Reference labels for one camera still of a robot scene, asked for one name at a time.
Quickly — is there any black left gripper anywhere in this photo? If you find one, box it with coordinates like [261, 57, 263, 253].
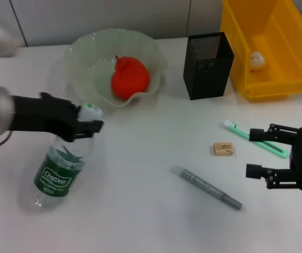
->
[8, 91, 105, 143]

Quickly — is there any green white toothbrush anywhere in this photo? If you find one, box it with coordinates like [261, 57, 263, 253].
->
[221, 120, 290, 159]

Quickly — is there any beige eraser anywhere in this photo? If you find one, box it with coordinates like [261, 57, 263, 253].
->
[210, 142, 235, 157]

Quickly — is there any clear water bottle green label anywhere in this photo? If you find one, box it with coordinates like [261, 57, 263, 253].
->
[17, 102, 105, 211]

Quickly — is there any orange fruit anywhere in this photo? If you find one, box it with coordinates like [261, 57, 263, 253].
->
[110, 55, 151, 101]

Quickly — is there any white paper ball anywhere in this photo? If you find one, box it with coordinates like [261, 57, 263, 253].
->
[249, 50, 267, 71]

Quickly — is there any pale green glass fruit plate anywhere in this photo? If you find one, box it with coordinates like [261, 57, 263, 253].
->
[63, 28, 169, 108]

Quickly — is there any grey marker pen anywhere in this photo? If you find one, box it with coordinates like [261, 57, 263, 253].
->
[168, 164, 243, 211]

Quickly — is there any black mesh pen holder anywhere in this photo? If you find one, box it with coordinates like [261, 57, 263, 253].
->
[182, 32, 235, 101]

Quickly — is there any yellow plastic storage bin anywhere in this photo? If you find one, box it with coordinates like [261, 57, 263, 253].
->
[220, 0, 302, 102]

